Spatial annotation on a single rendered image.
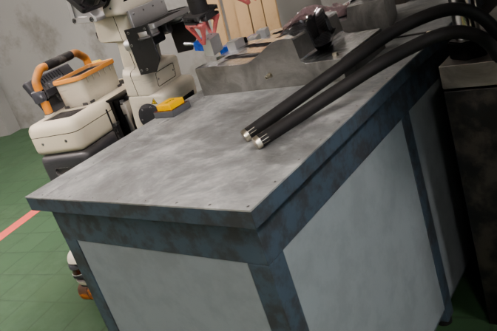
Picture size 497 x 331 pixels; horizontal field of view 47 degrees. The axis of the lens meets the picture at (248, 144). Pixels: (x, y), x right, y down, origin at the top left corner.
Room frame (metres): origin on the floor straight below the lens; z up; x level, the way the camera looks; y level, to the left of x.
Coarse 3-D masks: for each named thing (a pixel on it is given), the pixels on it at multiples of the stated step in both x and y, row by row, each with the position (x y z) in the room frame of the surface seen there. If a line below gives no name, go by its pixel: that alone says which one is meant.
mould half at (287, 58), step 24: (336, 24) 1.67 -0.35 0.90; (240, 48) 1.83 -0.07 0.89; (264, 48) 1.74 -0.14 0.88; (288, 48) 1.51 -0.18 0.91; (312, 48) 1.55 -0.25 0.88; (336, 48) 1.54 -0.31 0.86; (384, 48) 1.60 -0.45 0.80; (216, 72) 1.69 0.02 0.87; (240, 72) 1.63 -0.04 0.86; (264, 72) 1.58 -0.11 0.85; (288, 72) 1.52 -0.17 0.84; (312, 72) 1.47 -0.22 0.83
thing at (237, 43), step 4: (232, 40) 1.87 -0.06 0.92; (236, 40) 1.85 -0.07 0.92; (240, 40) 1.86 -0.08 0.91; (228, 44) 1.86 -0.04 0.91; (232, 44) 1.85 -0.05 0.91; (236, 44) 1.84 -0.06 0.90; (240, 44) 1.86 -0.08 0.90; (244, 44) 1.87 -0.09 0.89; (224, 48) 1.88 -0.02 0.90; (228, 48) 1.86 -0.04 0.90; (232, 48) 1.85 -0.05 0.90; (236, 48) 1.84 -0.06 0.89; (220, 52) 1.89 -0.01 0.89
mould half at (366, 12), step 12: (360, 0) 1.87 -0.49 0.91; (372, 0) 1.80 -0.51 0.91; (384, 0) 1.78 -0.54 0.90; (348, 12) 1.82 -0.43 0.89; (360, 12) 1.81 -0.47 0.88; (372, 12) 1.79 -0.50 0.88; (384, 12) 1.78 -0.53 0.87; (396, 12) 2.00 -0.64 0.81; (348, 24) 1.83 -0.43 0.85; (360, 24) 1.81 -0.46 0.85; (372, 24) 1.80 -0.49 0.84; (384, 24) 1.78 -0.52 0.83; (276, 36) 2.04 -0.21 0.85
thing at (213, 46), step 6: (210, 36) 1.78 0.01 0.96; (216, 36) 1.78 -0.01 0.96; (186, 42) 1.85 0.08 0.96; (192, 42) 1.83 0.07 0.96; (198, 42) 1.80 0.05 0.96; (210, 42) 1.75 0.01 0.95; (216, 42) 1.77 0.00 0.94; (198, 48) 1.80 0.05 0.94; (204, 48) 1.78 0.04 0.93; (210, 48) 1.76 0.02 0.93; (216, 48) 1.77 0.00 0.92; (222, 48) 1.79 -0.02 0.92; (210, 54) 1.77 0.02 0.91; (216, 54) 1.77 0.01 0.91
